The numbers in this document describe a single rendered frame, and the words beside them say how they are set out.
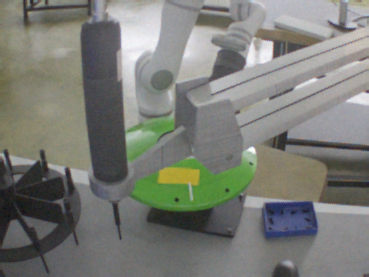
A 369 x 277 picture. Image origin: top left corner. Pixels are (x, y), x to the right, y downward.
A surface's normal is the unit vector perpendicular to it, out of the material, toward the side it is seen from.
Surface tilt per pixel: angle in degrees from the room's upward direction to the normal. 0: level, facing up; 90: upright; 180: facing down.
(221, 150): 90
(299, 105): 12
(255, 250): 0
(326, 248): 0
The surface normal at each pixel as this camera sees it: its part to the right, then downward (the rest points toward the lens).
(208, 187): 0.16, -0.55
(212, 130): 0.39, 0.53
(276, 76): -0.18, -0.75
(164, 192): -0.08, -0.52
